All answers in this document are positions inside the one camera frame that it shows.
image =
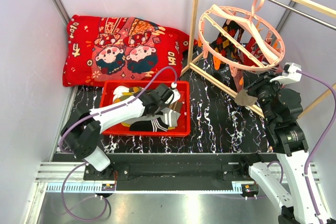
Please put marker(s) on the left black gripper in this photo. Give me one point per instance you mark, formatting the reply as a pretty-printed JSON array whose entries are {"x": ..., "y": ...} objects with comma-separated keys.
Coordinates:
[{"x": 163, "y": 104}]

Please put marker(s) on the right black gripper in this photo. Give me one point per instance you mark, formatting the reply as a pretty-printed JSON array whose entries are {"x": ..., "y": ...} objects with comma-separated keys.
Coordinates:
[{"x": 265, "y": 81}]

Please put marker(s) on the pink round clip hanger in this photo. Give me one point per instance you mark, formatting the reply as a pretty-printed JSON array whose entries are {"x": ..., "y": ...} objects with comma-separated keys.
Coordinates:
[{"x": 242, "y": 40}]

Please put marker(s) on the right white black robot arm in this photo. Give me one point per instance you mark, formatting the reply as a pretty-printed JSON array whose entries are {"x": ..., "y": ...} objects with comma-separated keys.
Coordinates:
[{"x": 301, "y": 203}]

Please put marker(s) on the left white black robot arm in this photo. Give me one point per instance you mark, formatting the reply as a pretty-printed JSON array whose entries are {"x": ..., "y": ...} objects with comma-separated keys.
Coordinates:
[{"x": 82, "y": 131}]

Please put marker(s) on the olive green sock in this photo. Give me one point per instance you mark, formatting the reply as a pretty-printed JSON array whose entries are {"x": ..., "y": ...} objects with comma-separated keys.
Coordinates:
[{"x": 123, "y": 94}]

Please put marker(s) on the black white striped sock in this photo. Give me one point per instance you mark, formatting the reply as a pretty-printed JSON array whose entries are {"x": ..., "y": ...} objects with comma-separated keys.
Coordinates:
[{"x": 155, "y": 125}]

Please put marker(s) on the red plastic basket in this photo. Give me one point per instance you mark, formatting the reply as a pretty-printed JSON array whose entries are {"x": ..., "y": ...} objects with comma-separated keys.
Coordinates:
[{"x": 183, "y": 127}]

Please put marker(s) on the red patterned sock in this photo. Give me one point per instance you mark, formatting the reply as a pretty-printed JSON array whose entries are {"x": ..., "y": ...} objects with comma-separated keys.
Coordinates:
[{"x": 253, "y": 48}]

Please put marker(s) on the black argyle sock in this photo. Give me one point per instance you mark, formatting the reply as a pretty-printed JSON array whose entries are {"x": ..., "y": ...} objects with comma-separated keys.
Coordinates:
[{"x": 223, "y": 45}]

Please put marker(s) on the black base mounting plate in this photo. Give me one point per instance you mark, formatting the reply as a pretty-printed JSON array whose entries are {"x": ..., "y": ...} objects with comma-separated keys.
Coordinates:
[{"x": 222, "y": 167}]

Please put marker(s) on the red cartoon print pillow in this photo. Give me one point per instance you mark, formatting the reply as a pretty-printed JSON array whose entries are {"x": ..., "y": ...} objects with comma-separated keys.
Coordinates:
[{"x": 121, "y": 48}]

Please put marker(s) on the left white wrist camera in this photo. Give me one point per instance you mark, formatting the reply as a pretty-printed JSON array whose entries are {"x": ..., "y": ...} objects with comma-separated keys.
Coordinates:
[{"x": 175, "y": 96}]

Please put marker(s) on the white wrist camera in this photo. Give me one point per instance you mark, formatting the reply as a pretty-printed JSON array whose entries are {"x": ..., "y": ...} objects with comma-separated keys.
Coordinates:
[
  {"x": 175, "y": 96},
  {"x": 291, "y": 74}
]

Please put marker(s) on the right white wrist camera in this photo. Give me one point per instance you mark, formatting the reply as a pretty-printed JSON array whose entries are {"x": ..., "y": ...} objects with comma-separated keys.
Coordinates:
[{"x": 291, "y": 74}]

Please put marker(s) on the wooden drying rack frame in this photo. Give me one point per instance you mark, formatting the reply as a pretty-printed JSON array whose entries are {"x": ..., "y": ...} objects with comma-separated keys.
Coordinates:
[{"x": 218, "y": 124}]

